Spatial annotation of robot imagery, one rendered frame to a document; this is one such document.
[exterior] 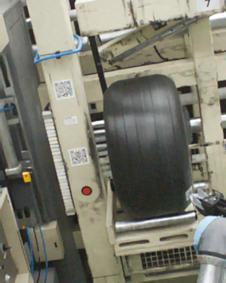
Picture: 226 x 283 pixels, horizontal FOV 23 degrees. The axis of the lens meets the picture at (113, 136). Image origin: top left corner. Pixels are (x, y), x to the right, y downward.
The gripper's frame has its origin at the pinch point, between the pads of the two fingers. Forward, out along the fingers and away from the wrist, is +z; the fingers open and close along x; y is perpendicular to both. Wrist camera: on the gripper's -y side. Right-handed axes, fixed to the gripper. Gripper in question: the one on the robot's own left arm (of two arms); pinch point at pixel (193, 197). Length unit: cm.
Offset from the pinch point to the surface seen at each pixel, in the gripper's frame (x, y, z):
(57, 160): 23, 20, 48
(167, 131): -4.8, 29.1, 7.2
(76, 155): 17.4, 20.3, 41.9
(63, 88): 7, 47, 45
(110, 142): 10.3, 30.5, 22.5
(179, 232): 8.7, -17.2, 6.3
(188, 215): 1.4, -13.4, 5.9
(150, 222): 13.5, -10.9, 16.0
